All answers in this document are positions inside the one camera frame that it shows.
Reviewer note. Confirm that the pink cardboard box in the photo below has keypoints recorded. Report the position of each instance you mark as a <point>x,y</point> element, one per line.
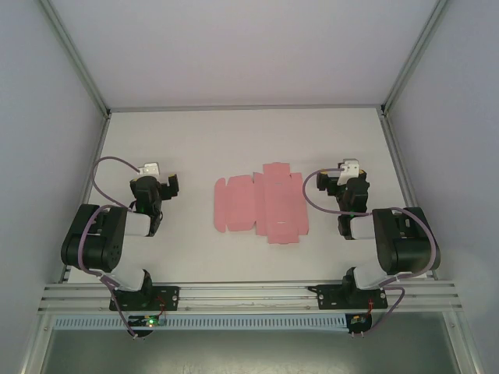
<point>273,202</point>

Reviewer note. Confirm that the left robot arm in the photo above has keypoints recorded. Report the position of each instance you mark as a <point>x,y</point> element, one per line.
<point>97,241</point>

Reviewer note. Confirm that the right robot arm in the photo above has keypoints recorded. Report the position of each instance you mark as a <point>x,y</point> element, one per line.
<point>405,241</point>

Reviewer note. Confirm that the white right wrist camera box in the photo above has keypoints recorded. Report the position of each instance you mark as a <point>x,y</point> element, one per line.
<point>348,170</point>

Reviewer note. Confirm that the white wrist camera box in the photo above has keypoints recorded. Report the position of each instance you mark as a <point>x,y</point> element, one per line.
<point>150,169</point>
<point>348,170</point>

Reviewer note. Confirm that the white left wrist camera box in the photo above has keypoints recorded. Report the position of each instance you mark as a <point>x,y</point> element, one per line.
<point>150,169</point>

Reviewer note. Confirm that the aluminium table side rail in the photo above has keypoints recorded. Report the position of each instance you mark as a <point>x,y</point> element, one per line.
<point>89,187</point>
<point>405,187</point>

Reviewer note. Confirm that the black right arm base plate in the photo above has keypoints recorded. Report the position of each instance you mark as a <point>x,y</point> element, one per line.
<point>327,298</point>

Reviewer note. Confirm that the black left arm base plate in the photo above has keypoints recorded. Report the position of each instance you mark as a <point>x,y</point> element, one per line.
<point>167,298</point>

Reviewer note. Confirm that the aluminium frame crossbar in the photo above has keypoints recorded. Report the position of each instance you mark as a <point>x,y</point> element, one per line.
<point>245,108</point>

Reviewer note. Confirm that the aluminium frame post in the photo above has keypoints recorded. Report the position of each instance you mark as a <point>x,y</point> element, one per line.
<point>74,58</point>
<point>413,58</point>

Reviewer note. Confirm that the aluminium mounting rail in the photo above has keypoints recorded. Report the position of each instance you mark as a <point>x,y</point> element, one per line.
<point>249,298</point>

